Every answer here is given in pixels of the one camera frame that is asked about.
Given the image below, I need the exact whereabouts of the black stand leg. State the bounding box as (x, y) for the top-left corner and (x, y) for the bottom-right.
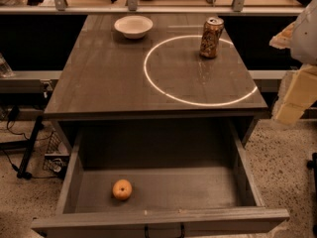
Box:
(17, 116), (43, 179)

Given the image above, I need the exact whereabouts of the open grey top drawer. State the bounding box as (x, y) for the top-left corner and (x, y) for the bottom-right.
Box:
(32, 118), (289, 238)

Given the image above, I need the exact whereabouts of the brown patterned drink can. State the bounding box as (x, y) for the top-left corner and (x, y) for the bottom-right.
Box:
(199, 17), (224, 59)

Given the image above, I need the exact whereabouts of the orange fruit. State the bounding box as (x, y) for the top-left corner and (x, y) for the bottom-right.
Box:
(112, 179), (133, 201)

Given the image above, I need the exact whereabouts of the grey wooden cabinet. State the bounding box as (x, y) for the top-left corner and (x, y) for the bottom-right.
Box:
(44, 13), (269, 155)

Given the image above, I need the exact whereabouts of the wire mesh basket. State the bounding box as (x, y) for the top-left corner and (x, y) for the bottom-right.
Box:
(43, 132), (69, 179)

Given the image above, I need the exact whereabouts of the white ceramic bowl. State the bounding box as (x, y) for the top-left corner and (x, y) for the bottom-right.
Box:
(114, 16), (153, 40)

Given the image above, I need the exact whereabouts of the black drawer handle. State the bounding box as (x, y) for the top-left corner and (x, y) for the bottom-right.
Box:
(144, 224), (185, 238)

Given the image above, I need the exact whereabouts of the black caster wheel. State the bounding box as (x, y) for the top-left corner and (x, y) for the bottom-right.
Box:
(307, 153), (317, 170)

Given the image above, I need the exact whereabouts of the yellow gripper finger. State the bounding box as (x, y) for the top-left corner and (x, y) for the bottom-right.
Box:
(269, 22), (295, 50)
(272, 64), (317, 125)

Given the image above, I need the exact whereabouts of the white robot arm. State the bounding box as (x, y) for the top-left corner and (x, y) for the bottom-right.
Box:
(269, 0), (317, 125)

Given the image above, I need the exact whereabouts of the clear plastic bottle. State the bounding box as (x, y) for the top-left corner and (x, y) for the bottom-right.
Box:
(0, 53), (14, 78)

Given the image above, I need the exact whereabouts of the metal railing frame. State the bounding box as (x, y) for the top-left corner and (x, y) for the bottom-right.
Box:
(0, 0), (304, 16)

